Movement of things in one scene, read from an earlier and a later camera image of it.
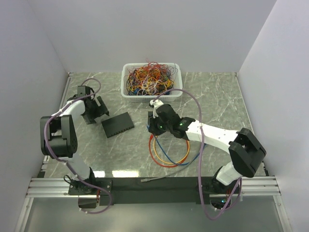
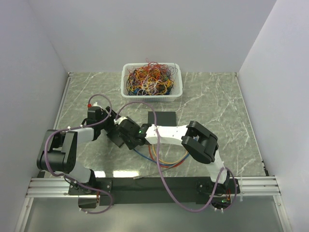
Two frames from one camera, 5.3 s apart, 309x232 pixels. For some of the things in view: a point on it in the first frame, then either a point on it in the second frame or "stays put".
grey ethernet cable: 147,180 → 140,176
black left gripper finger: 104,109 → 113,114
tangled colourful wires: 151,78 stays put
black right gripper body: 163,127 → 129,140
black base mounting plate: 147,191 stays put
